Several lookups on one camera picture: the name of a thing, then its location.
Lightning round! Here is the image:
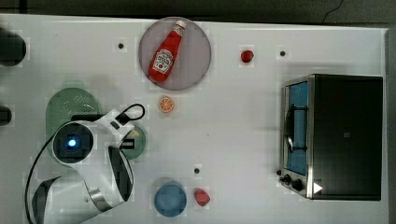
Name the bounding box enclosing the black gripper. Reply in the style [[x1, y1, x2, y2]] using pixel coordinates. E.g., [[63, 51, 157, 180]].
[[120, 139, 134, 150]]

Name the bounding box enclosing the yellow plush banana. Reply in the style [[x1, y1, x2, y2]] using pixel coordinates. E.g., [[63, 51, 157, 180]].
[[130, 131, 139, 136]]

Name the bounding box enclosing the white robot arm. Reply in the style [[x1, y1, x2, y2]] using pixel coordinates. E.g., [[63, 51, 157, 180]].
[[32, 109, 134, 224]]

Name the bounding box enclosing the green mug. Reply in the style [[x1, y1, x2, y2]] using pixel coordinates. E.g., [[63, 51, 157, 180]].
[[121, 124, 147, 160]]

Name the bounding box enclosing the orange slice toy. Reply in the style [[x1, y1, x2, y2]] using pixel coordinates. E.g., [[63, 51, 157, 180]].
[[159, 96, 175, 113]]

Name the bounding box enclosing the blue cup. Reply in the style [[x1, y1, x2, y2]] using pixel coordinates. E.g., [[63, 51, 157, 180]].
[[154, 182, 187, 217]]

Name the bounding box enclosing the green colander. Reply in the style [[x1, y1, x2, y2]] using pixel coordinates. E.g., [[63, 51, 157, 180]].
[[46, 86, 101, 162]]

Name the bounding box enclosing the red strawberry toy near cup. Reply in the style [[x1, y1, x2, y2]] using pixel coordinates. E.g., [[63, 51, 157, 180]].
[[194, 188, 210, 206]]

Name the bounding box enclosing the red plush ketchup bottle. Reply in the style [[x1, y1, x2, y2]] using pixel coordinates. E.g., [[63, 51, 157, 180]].
[[148, 21, 187, 82]]

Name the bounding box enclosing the grey round plate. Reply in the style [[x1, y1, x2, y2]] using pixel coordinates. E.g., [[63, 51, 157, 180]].
[[138, 17, 211, 91]]

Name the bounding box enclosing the black cylinder container lower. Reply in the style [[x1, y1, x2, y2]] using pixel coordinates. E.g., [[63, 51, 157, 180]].
[[0, 105, 12, 126]]

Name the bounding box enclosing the black cylinder container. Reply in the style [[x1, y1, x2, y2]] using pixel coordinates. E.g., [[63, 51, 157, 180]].
[[0, 28, 26, 66], [0, 105, 12, 126]]

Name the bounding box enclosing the red strawberry toy near plate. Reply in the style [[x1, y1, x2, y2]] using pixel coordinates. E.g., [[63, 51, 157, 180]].
[[241, 49, 254, 63]]

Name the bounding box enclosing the black cylinder container upper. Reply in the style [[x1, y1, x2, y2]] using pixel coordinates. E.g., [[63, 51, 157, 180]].
[[0, 28, 26, 66]]

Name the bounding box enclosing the black toaster oven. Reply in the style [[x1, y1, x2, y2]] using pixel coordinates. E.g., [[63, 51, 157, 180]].
[[276, 74, 384, 201]]

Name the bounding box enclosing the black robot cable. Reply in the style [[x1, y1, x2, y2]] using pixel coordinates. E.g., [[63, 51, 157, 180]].
[[24, 103, 147, 224]]

